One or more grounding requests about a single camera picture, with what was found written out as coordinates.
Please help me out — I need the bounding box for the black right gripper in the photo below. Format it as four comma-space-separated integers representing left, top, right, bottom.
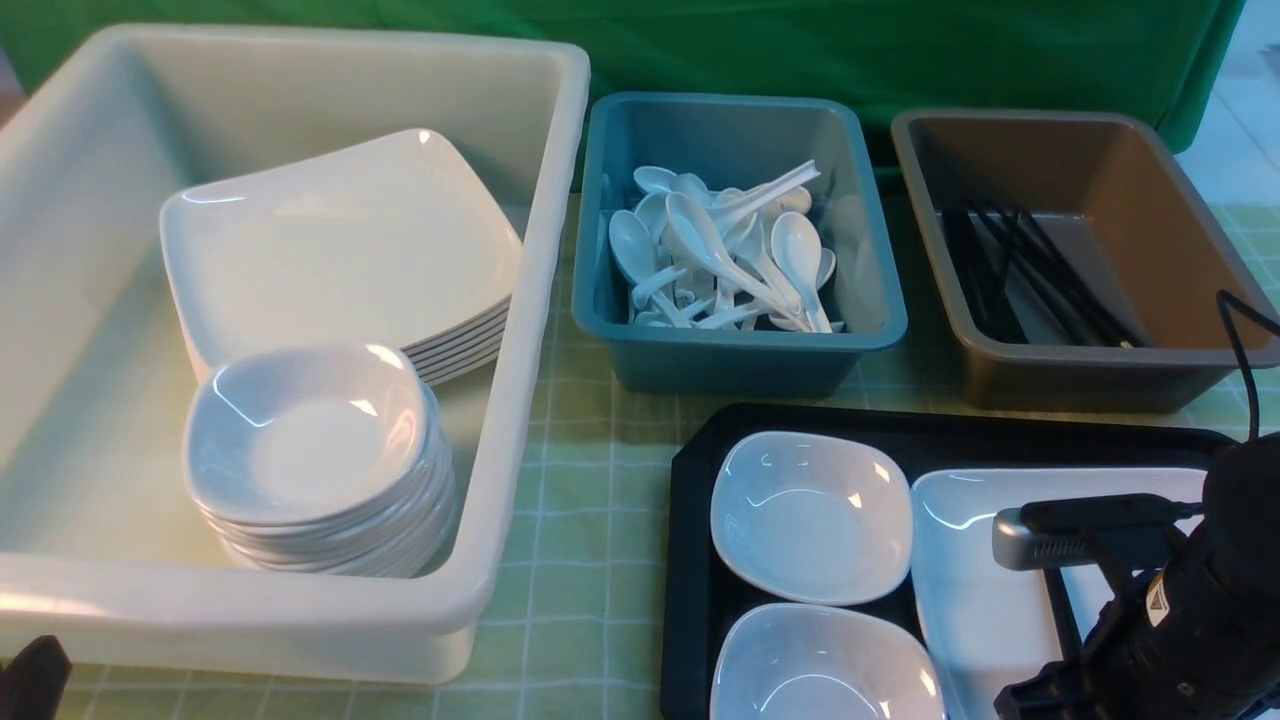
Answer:
993, 551, 1277, 719

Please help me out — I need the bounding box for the white square rice plate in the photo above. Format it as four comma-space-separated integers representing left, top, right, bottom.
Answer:
911, 468, 1204, 719

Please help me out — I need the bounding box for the white bowl tray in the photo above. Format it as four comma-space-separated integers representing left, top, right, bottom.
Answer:
709, 603, 946, 719
709, 430, 914, 607

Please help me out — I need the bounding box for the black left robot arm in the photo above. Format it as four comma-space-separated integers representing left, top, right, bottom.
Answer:
1, 635, 73, 720

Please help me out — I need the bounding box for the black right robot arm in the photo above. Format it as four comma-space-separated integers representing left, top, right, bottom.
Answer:
992, 436, 1279, 719

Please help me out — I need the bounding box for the black serving tray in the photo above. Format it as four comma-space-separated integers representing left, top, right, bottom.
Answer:
659, 404, 1235, 719

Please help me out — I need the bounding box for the black chopsticks bundle in bin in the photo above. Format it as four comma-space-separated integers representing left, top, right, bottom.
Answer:
940, 199, 1147, 348

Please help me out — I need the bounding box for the brown plastic bin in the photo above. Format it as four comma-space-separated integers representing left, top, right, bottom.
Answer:
891, 108, 1277, 413

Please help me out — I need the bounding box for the green backdrop cloth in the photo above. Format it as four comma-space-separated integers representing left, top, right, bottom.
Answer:
3, 1, 1243, 164

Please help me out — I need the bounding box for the green checked tablecloth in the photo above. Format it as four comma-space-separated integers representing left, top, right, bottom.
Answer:
0, 195, 1280, 720

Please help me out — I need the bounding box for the white spoon top front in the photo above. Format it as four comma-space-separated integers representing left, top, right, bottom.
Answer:
666, 192, 800, 331

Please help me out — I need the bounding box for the teal plastic bin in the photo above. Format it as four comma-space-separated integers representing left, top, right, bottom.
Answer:
571, 92, 908, 398

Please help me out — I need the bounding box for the stack of white bowls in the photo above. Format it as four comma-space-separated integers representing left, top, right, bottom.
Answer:
182, 342, 461, 579

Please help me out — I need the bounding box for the stack of white square plates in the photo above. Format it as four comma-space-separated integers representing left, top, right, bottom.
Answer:
159, 128, 524, 384

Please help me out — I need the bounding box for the large white plastic tub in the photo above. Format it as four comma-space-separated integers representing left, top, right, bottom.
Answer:
3, 23, 591, 685

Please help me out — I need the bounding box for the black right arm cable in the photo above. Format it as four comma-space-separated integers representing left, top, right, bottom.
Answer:
1215, 290, 1280, 443

